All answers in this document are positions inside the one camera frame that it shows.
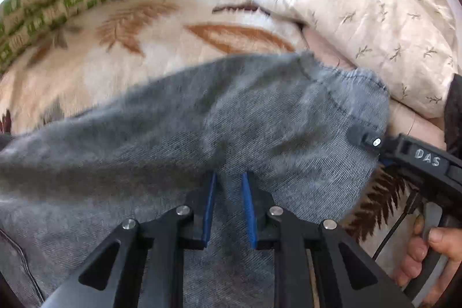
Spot leaf printed blanket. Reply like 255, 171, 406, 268
0, 0, 448, 280

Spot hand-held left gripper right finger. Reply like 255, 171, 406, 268
241, 173, 416, 308

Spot grey denim pants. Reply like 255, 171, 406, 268
0, 52, 392, 308

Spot black cable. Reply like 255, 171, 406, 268
371, 193, 421, 260

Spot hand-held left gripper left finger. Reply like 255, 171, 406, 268
41, 171, 219, 308

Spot cream sprig printed pillow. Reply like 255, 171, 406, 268
248, 0, 460, 120

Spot person's right hand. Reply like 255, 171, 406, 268
394, 212, 462, 301

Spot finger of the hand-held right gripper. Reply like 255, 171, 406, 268
347, 124, 402, 167

